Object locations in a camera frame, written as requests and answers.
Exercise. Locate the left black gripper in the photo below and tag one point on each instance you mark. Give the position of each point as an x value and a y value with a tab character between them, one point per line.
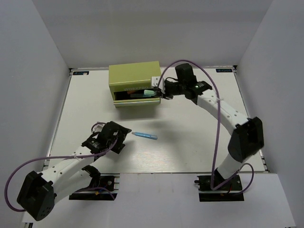
121	135

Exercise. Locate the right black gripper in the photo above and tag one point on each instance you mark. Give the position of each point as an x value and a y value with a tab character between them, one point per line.
166	94

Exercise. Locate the left blue corner label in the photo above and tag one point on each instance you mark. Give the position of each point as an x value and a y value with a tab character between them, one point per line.
80	73

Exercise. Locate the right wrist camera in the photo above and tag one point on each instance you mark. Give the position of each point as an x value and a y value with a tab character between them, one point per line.
158	84

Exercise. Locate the green capped highlighter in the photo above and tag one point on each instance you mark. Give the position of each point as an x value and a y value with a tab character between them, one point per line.
150	93

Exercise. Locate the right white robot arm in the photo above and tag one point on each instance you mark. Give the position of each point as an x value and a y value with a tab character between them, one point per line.
247	136

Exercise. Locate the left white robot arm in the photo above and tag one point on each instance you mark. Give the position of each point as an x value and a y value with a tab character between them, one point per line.
40	191

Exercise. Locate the blue highlighter pen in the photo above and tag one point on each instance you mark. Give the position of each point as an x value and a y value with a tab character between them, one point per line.
145	135

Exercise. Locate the right blue corner label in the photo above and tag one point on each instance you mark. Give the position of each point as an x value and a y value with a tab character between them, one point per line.
224	70

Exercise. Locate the drawer of chest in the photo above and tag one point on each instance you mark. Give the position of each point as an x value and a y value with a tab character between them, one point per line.
123	99

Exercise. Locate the green metal drawer chest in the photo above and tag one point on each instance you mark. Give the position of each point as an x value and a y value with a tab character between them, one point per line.
132	76

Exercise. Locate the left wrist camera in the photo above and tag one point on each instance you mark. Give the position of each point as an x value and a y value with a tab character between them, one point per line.
96	125

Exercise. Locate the blue corner label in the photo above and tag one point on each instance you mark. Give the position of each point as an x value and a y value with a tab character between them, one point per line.
80	73
224	70

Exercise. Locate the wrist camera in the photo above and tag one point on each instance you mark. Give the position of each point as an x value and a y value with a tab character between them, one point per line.
158	84
96	125

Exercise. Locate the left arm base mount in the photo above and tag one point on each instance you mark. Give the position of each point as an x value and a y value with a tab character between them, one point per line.
105	188

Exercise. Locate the blue capped highlighter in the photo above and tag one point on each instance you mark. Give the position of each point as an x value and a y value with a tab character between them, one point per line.
137	96

